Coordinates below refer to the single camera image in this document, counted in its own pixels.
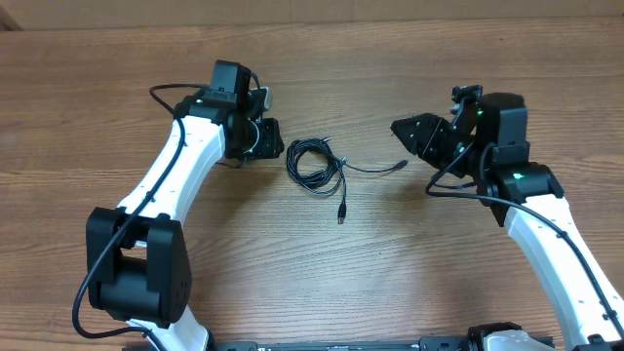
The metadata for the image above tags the black USB cable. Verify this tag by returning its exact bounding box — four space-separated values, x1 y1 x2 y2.
286 137 348 225

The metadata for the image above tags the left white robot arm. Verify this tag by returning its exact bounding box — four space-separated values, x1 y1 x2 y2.
72 60 284 350

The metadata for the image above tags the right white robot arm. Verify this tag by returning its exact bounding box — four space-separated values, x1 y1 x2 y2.
391 86 623 350

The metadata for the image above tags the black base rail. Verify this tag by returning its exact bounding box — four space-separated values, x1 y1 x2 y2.
205 332 477 351

